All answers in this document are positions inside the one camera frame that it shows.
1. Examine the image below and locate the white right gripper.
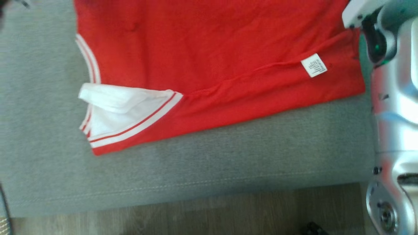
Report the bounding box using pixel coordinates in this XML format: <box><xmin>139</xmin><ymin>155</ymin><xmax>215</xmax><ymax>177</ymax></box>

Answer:
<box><xmin>341</xmin><ymin>0</ymin><xmax>392</xmax><ymax>67</ymax></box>

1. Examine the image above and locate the red jersey with white sleeves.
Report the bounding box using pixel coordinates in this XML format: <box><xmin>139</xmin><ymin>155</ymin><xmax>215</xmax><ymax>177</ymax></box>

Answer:
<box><xmin>73</xmin><ymin>0</ymin><xmax>366</xmax><ymax>156</ymax></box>

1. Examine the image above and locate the large grey sofa ottoman cushion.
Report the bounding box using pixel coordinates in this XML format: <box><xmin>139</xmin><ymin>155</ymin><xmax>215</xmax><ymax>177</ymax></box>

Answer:
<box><xmin>0</xmin><ymin>0</ymin><xmax>377</xmax><ymax>218</ymax></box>

